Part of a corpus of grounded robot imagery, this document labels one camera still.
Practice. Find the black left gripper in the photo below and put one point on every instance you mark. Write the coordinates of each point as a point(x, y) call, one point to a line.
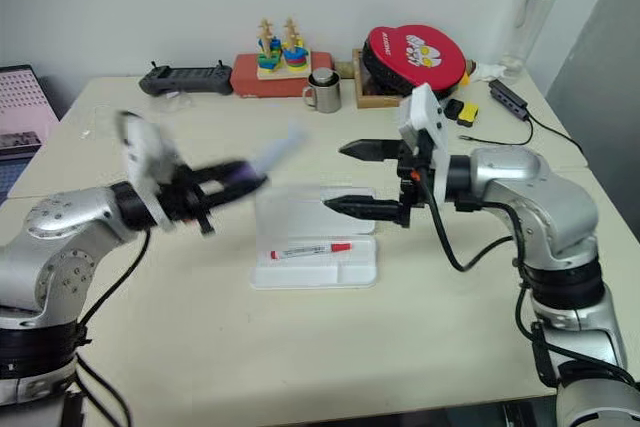
point(182, 194)

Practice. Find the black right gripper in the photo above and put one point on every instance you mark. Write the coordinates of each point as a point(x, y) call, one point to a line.
point(412, 182)

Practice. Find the white marker with purple cap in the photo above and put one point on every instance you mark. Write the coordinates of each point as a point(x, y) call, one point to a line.
point(280, 147)

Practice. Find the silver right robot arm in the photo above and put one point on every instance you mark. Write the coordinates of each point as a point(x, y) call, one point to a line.
point(540, 207)

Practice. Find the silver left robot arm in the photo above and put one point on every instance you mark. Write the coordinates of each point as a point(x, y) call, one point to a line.
point(60, 247)

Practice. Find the white plastic pencil case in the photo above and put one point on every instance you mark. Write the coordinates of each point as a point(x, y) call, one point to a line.
point(310, 219)

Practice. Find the white marker with red cap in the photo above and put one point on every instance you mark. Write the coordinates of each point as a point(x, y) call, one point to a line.
point(310, 250)

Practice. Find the wooden tray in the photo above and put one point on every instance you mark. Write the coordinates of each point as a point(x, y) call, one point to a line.
point(365, 94)

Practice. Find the stainless steel mug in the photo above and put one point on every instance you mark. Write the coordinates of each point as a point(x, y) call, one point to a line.
point(327, 92)

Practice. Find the clear plastic wrapper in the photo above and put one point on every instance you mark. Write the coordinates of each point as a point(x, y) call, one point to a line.
point(172, 102)

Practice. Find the red rectangular box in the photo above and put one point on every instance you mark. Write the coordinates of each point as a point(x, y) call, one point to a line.
point(245, 79)

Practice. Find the small black box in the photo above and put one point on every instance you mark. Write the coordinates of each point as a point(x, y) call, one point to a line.
point(452, 108)

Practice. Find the black handheld remote controller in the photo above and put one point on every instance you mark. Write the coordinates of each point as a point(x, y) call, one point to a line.
point(187, 78)

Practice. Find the yellow and black eraser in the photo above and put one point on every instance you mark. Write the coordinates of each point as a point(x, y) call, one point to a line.
point(469, 114)

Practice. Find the red round cushion toy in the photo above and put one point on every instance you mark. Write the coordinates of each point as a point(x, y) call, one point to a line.
point(415, 54)

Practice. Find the small yellow toy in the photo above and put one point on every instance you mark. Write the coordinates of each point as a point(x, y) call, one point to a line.
point(466, 79)

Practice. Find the colourful wooden stacking toy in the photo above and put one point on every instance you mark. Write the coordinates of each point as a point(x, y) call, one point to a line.
point(282, 54)

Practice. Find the crumpled white tissue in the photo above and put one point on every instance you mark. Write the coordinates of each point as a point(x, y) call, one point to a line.
point(487, 70)

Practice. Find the black usb hub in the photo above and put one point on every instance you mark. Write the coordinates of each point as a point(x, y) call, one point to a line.
point(510, 98)

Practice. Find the open laptop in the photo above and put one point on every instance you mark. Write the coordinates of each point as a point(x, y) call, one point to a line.
point(20, 117)

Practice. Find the clear bottle with green cap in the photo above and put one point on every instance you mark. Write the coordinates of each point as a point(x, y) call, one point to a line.
point(532, 22)

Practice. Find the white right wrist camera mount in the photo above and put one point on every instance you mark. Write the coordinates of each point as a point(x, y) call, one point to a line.
point(420, 109)

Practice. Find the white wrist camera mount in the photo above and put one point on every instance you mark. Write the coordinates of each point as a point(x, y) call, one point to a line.
point(420, 109)
point(142, 152)

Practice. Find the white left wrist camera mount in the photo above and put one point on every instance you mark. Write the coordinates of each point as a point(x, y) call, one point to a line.
point(142, 152)

